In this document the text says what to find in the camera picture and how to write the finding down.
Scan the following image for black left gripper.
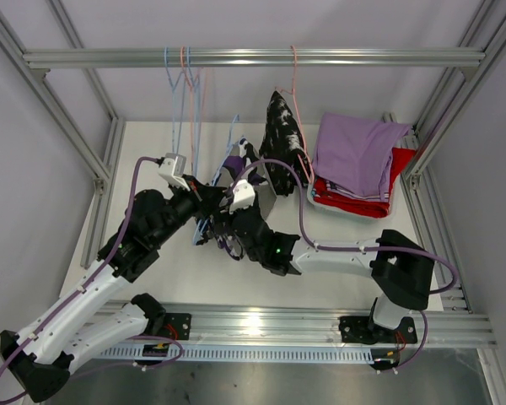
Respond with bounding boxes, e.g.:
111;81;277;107
151;175;228;247

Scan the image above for grey purple patterned trousers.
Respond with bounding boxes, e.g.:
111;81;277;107
191;135;279;259

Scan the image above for blue hanger with patterned trousers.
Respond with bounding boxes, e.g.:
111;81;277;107
192;114;240;246

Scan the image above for white plastic mesh basket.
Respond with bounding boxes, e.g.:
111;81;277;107
309;180;392;219

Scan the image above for red trousers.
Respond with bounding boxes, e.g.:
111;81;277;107
313;148;416;207

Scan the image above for black white patterned trousers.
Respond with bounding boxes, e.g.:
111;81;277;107
260;90;311;197

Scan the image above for pink wire hanger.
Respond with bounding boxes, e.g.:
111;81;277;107
180;46;204;167
276;45;315;185

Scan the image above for blue hanger with lilac trousers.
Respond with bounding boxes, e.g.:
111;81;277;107
186;47;202;176

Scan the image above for light blue wire hanger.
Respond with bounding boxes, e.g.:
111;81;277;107
164;47;186;154

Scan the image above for lilac purple trousers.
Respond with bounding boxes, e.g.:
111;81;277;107
313;112;411;201

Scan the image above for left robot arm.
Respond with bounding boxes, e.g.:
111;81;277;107
0;175;227;402

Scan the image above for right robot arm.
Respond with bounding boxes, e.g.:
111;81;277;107
212;208;434;342

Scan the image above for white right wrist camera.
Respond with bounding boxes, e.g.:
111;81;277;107
229;179;256;213

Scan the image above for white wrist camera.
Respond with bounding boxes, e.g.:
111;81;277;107
229;179;256;213
158;153;191;191

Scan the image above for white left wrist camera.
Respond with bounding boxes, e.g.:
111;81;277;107
158;153;191;191

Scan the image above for white slotted cable duct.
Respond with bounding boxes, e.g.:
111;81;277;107
95;342;374;365

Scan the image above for aluminium frame structure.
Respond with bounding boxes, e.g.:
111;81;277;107
0;0;506;405

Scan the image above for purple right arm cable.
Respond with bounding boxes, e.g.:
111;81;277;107
225;158;458;375

